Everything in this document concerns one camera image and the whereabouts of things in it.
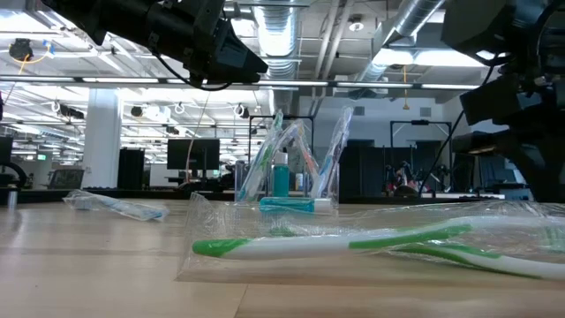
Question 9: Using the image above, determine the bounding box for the ribbed silver ceiling duct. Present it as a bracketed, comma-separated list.
[253, 0, 305, 140]

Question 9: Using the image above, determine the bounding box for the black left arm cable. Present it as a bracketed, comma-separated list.
[149, 42, 235, 93]

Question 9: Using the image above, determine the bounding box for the person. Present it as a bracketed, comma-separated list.
[219, 162, 238, 189]

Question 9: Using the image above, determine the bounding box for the black partition curtain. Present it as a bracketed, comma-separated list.
[337, 145, 442, 195]

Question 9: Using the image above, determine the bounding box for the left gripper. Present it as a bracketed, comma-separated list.
[145, 0, 270, 88]

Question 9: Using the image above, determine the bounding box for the red and black robot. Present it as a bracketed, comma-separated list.
[381, 161, 425, 198]

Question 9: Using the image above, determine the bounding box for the grey mesh office chair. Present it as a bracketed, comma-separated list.
[47, 167, 86, 191]

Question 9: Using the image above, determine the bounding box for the blue white toothbrush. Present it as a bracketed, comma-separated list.
[310, 105, 355, 200]
[63, 188, 171, 223]

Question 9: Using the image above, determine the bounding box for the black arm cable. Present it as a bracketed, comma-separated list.
[418, 65, 495, 196]
[149, 42, 235, 93]

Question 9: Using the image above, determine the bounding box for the black flat monitor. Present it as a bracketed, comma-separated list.
[166, 138, 221, 171]

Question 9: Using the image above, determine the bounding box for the white building pillar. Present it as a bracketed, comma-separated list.
[81, 87, 124, 190]

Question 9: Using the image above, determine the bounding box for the clear acrylic organizer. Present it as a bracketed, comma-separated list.
[233, 161, 341, 205]

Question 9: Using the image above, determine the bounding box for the yellow hanging cord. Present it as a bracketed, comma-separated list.
[401, 64, 411, 111]

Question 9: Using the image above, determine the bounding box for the long ceiling light bar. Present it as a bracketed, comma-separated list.
[0, 75, 486, 93]

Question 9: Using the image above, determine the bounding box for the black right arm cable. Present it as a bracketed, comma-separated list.
[418, 65, 495, 196]

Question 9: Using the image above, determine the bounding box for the orange white toothbrush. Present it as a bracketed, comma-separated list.
[294, 127, 321, 195]

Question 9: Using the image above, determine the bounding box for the black tall cabinet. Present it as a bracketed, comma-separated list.
[117, 148, 146, 189]

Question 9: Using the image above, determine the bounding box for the black metal gantry frame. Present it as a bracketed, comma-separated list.
[388, 118, 454, 186]

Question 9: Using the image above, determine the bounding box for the black ceiling device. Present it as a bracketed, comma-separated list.
[8, 37, 34, 63]

